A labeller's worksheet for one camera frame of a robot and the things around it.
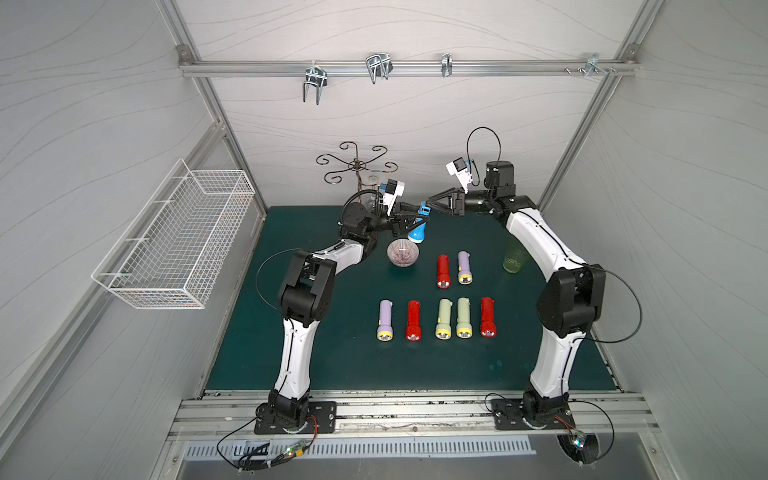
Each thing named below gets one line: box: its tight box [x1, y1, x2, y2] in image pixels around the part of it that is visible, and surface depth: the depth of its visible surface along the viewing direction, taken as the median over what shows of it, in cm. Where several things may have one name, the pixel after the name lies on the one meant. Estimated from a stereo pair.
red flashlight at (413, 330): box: [406, 300, 422, 342], surface depth 89 cm
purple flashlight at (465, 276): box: [458, 250, 473, 285], surface depth 101 cm
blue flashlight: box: [408, 201, 431, 243], surface depth 82 cm
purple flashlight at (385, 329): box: [377, 299, 393, 342], surface depth 89 cm
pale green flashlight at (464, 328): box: [456, 297, 473, 339], surface depth 90 cm
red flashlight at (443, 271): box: [437, 254, 451, 289], surface depth 103 cm
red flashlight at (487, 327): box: [480, 297, 496, 338], surface depth 90 cm
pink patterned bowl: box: [386, 238, 420, 268], surface depth 106 cm
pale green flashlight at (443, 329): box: [435, 298, 453, 340], surface depth 90 cm
